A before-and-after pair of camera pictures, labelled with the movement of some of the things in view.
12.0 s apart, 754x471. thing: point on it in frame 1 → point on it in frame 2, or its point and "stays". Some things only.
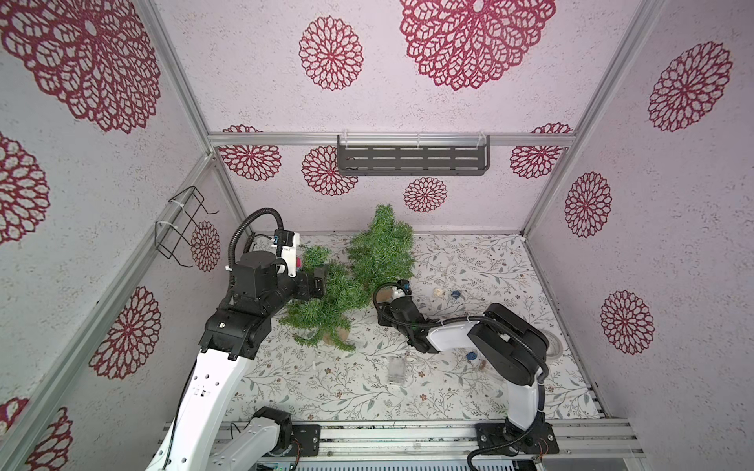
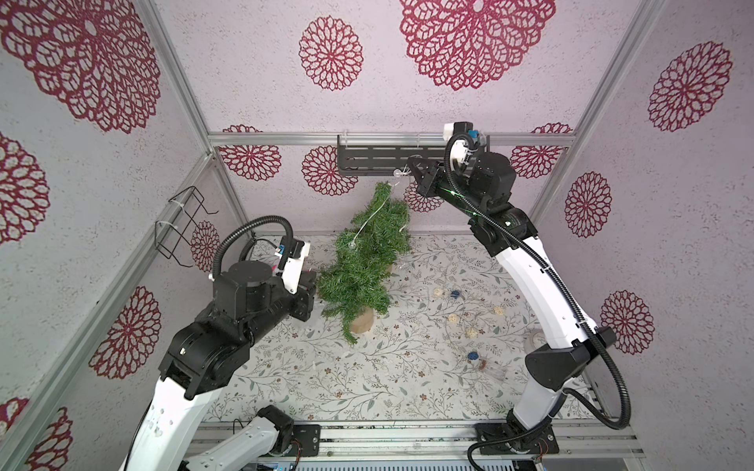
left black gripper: (307, 291) stays
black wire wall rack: (171, 236) stays
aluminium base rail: (451, 442) stays
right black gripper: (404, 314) → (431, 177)
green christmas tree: (327, 318) → (354, 279)
